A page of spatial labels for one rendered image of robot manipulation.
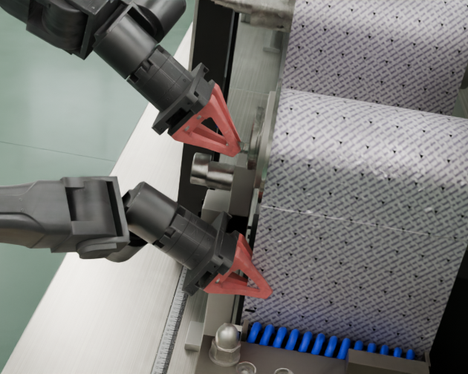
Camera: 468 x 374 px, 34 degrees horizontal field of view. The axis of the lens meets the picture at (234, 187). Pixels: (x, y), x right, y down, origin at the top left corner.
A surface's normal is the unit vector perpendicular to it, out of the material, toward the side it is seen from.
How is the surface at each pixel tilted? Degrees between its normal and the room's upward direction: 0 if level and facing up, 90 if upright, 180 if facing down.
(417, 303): 91
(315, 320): 91
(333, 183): 90
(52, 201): 39
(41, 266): 0
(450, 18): 58
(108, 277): 0
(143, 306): 0
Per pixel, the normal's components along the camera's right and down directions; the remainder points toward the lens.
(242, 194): -0.11, 0.48
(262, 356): 0.13, -0.86
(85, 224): 0.58, -0.40
